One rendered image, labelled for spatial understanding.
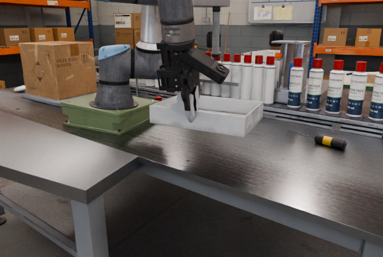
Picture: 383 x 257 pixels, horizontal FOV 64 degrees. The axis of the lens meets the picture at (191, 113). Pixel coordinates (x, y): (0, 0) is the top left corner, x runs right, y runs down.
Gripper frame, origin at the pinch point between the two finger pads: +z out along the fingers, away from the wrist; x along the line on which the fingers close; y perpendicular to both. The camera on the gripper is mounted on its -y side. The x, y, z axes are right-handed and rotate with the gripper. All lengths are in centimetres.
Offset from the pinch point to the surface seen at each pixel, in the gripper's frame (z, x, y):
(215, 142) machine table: 20.1, -18.0, 0.4
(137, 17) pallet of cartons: 57, -368, 235
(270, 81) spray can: 14, -58, -12
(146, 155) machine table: 15.8, -0.2, 16.9
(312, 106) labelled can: 21, -52, -29
